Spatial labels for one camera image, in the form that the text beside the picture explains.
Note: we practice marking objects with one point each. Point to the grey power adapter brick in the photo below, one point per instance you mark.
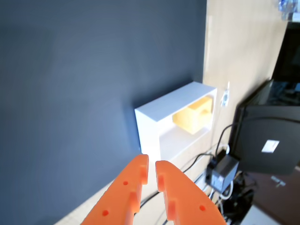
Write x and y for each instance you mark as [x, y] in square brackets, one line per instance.
[222, 173]

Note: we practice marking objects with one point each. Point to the black monitor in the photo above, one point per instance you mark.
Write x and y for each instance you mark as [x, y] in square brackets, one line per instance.
[289, 54]

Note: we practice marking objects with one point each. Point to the white open cardboard box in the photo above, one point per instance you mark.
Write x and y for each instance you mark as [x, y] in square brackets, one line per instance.
[148, 131]

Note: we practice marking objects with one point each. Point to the dark grey table mat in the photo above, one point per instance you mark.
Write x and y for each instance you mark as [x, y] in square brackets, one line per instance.
[70, 70]

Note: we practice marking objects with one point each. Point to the yellow toy block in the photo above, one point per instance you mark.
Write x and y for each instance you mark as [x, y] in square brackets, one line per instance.
[187, 119]

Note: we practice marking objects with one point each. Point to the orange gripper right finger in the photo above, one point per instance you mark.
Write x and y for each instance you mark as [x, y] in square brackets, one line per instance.
[187, 194]

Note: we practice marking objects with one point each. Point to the black computer case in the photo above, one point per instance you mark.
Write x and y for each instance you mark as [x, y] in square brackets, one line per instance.
[262, 131]

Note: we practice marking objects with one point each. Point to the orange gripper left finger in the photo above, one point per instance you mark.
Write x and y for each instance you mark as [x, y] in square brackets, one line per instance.
[122, 187]

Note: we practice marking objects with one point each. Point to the clear adhesive tape piece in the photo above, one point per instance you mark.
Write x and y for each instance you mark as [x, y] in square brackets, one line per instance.
[225, 96]

